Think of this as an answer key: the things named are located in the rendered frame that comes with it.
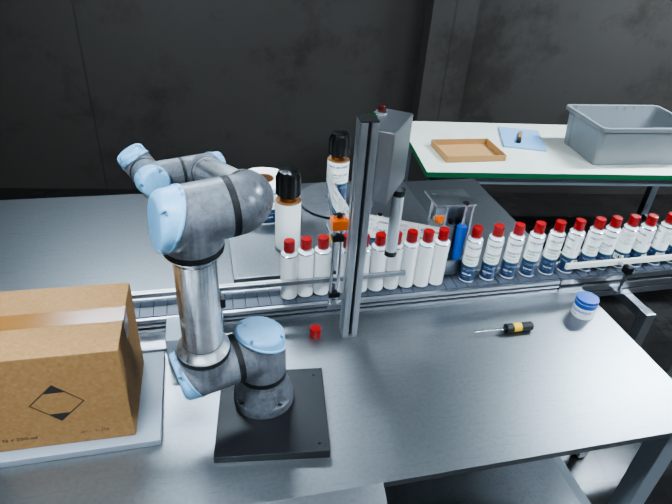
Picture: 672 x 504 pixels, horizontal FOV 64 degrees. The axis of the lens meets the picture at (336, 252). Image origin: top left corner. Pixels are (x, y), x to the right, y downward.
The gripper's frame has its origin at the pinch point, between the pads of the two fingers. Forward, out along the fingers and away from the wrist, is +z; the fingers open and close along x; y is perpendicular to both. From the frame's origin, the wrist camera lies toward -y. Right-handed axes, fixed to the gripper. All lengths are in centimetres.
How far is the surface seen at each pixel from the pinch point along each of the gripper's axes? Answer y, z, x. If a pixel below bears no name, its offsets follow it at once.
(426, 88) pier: 216, 92, -122
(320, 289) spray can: -1.5, 30.0, -20.8
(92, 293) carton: -22.7, -18.2, 20.5
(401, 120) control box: -9, -11, -63
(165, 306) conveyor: 0.5, 9.1, 21.0
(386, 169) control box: -17, -5, -54
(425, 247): -2, 35, -56
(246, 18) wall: 247, 1, -38
